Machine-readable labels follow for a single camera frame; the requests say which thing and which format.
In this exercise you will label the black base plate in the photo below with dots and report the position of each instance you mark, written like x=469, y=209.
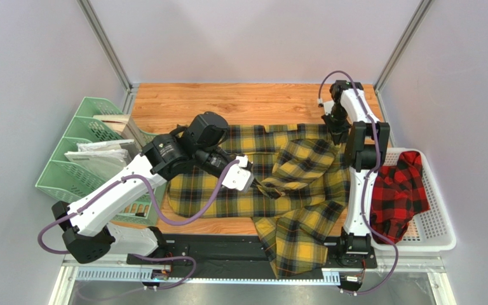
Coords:
x=240, y=257

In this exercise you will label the green plastic file rack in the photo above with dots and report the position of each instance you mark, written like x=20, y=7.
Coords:
x=68, y=182

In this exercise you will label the aluminium frame rail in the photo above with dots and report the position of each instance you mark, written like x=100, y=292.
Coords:
x=160, y=271

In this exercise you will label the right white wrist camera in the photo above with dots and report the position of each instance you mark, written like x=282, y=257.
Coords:
x=327, y=106

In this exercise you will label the papers in file rack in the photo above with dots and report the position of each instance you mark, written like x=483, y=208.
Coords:
x=104, y=159

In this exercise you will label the white plastic basket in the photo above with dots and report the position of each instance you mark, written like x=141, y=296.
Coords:
x=428, y=232

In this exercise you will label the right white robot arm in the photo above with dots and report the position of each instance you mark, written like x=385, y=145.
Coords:
x=351, y=122

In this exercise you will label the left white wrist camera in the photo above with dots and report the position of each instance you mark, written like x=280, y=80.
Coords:
x=238, y=175

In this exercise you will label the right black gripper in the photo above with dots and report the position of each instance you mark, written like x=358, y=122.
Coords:
x=337, y=128

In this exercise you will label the red plaid long sleeve shirt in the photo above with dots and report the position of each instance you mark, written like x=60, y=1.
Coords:
x=398, y=196

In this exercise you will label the yellow plaid long sleeve shirt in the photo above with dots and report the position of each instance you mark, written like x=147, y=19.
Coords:
x=301, y=188

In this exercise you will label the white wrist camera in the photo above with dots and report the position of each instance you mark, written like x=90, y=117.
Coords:
x=327, y=106
x=238, y=175

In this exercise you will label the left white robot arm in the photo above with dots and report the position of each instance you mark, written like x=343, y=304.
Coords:
x=88, y=233

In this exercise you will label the book in file rack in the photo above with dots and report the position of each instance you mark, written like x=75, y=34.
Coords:
x=124, y=126

